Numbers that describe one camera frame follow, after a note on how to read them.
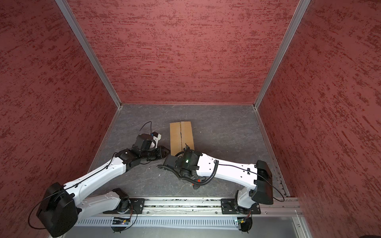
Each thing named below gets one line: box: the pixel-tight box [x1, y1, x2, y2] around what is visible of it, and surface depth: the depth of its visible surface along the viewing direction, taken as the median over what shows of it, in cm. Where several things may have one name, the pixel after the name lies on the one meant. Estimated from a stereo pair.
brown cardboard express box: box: [169, 121, 195, 157], surface depth 85 cm
